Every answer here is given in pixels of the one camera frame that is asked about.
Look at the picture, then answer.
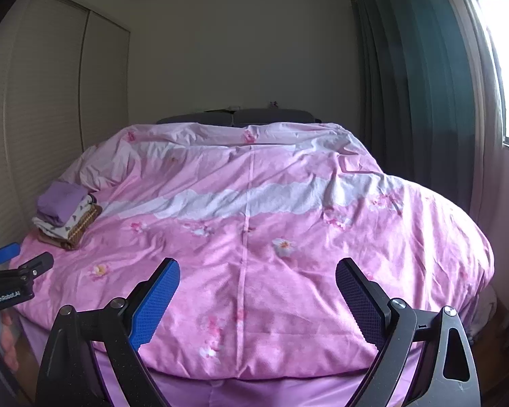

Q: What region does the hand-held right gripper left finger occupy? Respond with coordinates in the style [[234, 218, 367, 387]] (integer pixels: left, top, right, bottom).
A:
[[36, 258, 181, 407]]

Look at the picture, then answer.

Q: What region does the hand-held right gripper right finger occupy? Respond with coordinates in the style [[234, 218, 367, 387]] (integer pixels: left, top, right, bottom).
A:
[[335, 257, 480, 407]]

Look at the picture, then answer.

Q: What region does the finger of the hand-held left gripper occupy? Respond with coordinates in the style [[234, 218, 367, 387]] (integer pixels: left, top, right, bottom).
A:
[[0, 243, 21, 264], [19, 251, 54, 283]]

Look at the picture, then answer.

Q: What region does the purple garment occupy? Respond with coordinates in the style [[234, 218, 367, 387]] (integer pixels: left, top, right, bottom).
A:
[[36, 181, 90, 227]]

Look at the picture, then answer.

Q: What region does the person's left hand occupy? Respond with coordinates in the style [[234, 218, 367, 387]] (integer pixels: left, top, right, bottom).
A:
[[0, 309, 22, 371]]

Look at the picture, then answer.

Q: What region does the white printed folded garment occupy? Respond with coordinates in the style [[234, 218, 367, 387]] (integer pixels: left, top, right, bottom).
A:
[[32, 195, 98, 240]]

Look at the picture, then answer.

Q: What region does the brown folded garment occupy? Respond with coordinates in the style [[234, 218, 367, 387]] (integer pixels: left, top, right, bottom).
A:
[[36, 205, 103, 251]]

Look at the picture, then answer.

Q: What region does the pink floral duvet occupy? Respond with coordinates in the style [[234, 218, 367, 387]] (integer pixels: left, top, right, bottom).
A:
[[15, 122, 495, 380]]

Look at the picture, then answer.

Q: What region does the pink bed sheet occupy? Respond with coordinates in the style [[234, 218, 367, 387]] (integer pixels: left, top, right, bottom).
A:
[[17, 314, 425, 407]]

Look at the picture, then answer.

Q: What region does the white wardrobe door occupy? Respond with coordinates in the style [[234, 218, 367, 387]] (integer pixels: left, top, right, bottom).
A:
[[80, 11, 131, 155], [0, 0, 90, 255]]

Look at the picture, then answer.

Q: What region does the dark grey pillow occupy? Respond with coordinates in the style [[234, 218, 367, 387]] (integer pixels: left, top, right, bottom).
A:
[[156, 110, 238, 127], [233, 109, 321, 127]]

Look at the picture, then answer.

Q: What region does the dark green curtain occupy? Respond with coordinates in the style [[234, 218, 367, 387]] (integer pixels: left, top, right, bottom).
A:
[[351, 0, 484, 221]]

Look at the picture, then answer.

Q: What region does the beige curtain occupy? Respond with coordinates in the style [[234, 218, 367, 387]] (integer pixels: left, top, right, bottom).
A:
[[447, 0, 506, 221]]

